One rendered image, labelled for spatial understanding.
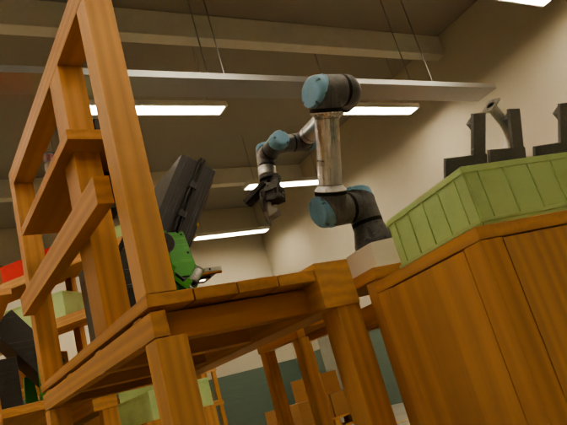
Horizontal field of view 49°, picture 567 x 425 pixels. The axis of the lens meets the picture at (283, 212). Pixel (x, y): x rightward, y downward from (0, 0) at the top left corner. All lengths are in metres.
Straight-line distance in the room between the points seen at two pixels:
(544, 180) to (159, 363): 1.14
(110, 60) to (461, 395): 1.39
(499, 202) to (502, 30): 6.77
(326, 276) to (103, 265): 0.72
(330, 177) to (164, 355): 0.89
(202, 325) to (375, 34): 6.81
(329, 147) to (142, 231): 0.76
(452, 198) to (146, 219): 0.84
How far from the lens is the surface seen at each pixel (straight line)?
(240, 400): 12.13
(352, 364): 1.96
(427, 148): 9.14
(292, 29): 7.52
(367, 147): 10.13
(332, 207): 2.16
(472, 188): 1.65
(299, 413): 8.23
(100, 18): 2.07
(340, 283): 1.99
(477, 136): 1.83
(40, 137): 2.88
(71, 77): 2.40
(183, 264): 2.46
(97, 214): 1.92
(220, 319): 1.84
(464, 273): 1.62
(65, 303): 5.51
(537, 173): 1.81
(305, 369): 2.52
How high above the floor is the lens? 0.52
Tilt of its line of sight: 16 degrees up
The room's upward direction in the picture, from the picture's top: 16 degrees counter-clockwise
